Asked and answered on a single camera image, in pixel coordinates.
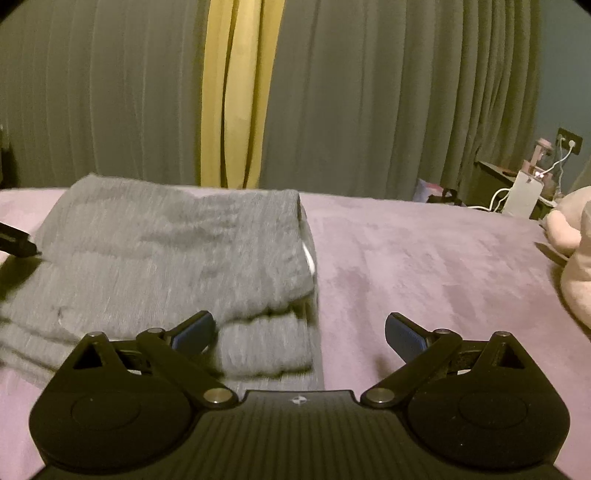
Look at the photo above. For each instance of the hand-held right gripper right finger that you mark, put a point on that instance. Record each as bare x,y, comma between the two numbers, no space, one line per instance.
406,337

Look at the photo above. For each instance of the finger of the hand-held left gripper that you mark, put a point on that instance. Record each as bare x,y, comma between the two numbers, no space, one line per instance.
16,240

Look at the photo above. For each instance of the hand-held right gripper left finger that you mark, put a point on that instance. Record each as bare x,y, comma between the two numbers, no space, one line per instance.
195,335

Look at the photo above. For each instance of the grey pants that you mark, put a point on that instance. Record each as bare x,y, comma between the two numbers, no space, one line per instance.
161,240

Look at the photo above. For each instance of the green curtain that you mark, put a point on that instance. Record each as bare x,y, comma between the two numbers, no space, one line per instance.
106,92
392,92

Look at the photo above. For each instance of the dark nightstand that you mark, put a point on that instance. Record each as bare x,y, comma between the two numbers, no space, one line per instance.
485,180

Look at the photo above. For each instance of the white box device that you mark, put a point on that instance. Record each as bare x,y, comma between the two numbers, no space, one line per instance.
521,194

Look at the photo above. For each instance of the pale pink plush toy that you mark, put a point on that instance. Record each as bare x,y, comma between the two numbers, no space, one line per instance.
575,258

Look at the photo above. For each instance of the pink bottle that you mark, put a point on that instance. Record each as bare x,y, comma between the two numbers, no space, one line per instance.
539,154

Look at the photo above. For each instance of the yellow curtain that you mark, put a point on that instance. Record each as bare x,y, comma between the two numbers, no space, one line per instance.
219,92

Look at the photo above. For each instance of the wall socket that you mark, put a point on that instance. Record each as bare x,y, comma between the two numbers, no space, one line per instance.
569,141

